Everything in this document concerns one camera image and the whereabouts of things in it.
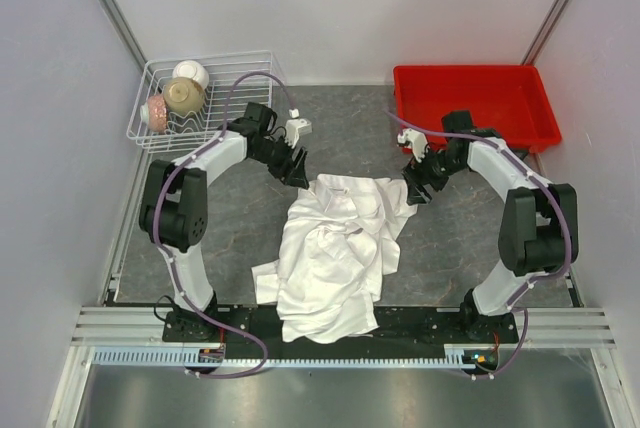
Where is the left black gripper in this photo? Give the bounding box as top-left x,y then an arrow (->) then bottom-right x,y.
250,134 -> 309,191

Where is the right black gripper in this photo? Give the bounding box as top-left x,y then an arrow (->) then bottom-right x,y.
401,141 -> 466,206

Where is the white button shirt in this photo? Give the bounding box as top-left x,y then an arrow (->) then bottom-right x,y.
252,174 -> 417,319

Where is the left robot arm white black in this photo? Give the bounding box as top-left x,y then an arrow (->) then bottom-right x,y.
139,102 -> 312,341

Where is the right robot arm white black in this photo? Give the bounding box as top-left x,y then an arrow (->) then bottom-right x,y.
397,111 -> 579,342

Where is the red plastic bin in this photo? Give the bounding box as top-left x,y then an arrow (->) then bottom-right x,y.
393,65 -> 562,153

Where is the beige ceramic bowl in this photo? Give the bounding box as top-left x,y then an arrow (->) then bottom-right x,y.
162,77 -> 205,116

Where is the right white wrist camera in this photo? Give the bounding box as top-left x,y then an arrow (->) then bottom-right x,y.
397,128 -> 429,162

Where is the white wire dish rack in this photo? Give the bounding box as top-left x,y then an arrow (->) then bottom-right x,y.
127,51 -> 279,153

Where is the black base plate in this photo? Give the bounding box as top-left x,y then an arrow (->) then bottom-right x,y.
159,305 -> 519,361

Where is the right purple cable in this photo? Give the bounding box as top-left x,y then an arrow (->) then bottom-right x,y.
387,108 -> 574,380

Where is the purple cable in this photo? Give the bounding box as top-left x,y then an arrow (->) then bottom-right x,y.
152,71 -> 301,379
387,108 -> 574,380

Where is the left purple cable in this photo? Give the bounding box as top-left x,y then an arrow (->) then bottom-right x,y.
152,71 -> 301,379

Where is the light blue cable duct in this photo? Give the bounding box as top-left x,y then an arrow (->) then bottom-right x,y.
92,346 -> 498,369

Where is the aluminium frame rail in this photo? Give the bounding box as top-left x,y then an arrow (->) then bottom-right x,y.
72,307 -> 616,349

